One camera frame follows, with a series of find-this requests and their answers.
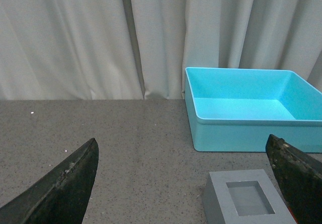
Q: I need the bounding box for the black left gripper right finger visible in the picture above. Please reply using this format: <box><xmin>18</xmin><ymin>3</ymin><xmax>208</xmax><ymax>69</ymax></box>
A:
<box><xmin>266</xmin><ymin>134</ymin><xmax>321</xmax><ymax>223</ymax></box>

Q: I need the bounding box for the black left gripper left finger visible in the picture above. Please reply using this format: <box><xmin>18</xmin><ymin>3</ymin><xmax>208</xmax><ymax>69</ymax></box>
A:
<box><xmin>1</xmin><ymin>138</ymin><xmax>99</xmax><ymax>223</ymax></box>

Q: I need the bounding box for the gray block with square hole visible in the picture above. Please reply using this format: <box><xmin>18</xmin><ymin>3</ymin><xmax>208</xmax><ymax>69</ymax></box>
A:
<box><xmin>202</xmin><ymin>169</ymin><xmax>295</xmax><ymax>223</ymax></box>

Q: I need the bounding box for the light blue plastic box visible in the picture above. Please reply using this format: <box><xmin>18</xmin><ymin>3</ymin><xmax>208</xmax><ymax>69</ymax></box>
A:
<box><xmin>185</xmin><ymin>67</ymin><xmax>321</xmax><ymax>153</ymax></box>

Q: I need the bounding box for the white curtain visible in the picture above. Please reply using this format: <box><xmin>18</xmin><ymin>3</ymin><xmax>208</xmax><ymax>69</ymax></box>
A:
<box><xmin>1</xmin><ymin>0</ymin><xmax>321</xmax><ymax>100</ymax></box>

